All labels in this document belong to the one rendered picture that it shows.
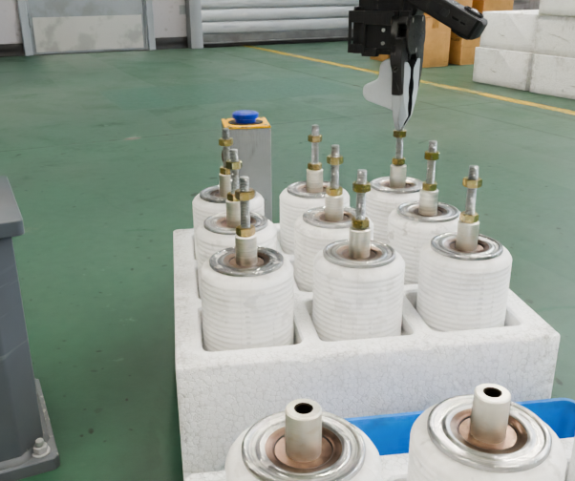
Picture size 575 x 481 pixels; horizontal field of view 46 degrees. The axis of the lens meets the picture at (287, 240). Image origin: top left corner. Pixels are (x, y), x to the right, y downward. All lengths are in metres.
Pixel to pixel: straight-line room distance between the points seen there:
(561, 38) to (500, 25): 0.42
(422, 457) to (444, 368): 0.28
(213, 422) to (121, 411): 0.26
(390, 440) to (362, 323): 0.12
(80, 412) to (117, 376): 0.09
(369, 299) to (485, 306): 0.13
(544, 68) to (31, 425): 3.06
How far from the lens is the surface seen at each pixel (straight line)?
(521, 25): 3.70
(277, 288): 0.67
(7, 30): 5.65
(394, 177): 0.95
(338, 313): 0.70
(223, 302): 0.67
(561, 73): 3.49
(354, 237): 0.70
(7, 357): 0.79
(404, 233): 0.82
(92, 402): 0.96
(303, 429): 0.41
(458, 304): 0.73
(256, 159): 1.05
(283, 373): 0.67
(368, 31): 0.91
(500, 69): 3.78
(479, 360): 0.73
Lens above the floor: 0.52
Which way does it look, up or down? 21 degrees down
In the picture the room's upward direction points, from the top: straight up
